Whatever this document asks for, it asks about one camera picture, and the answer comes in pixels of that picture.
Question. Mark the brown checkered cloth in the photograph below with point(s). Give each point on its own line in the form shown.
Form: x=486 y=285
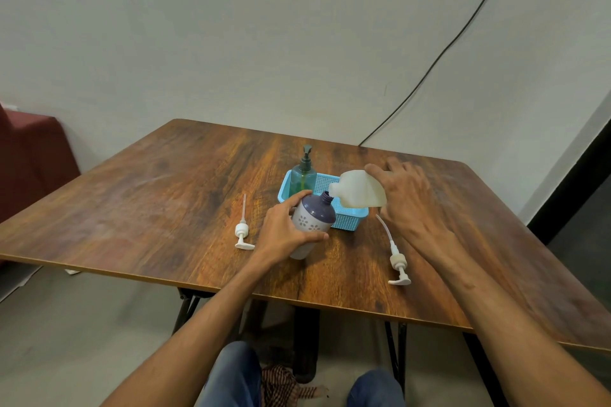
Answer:
x=284 y=387

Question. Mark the person's right leg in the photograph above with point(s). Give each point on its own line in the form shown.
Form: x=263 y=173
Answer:
x=374 y=390

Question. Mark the small navy white floral bottle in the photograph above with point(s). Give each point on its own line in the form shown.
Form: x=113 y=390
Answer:
x=312 y=218

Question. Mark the small green plastic bottle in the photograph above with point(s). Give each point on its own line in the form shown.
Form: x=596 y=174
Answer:
x=303 y=180

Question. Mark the green pump cap yellow tube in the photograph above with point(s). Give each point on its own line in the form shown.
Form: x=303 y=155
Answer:
x=306 y=158

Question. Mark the blue plastic basket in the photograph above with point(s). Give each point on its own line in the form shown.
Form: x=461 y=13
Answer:
x=353 y=218

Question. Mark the person's left leg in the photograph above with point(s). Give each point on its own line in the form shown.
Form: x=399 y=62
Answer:
x=234 y=380

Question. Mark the small white pump cap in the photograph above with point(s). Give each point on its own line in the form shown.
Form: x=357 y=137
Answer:
x=242 y=232

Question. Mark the dark red sofa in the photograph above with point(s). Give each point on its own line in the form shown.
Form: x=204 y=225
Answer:
x=33 y=163

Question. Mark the large translucent bottle yellow liquid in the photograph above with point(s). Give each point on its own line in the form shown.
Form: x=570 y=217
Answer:
x=360 y=189

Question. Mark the white paper sheet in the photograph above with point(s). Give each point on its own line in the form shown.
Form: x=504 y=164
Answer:
x=71 y=271

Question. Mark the white flat board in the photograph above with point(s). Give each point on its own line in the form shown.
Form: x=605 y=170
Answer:
x=14 y=282

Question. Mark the large white pump cap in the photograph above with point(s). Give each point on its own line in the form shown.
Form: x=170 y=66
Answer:
x=396 y=259

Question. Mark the black table support post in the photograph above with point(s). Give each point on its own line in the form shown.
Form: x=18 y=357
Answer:
x=305 y=344

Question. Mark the person's leg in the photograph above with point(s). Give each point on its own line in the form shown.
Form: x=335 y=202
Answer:
x=234 y=380
x=374 y=390

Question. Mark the black metal table leg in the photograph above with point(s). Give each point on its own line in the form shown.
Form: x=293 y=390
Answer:
x=184 y=309
x=396 y=354

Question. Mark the person's right hand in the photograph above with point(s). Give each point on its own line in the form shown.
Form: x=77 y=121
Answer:
x=410 y=201

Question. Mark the person's left hand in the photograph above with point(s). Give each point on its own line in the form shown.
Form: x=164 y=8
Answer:
x=281 y=232

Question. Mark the person's left forearm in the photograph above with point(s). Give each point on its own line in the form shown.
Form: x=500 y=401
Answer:
x=186 y=340

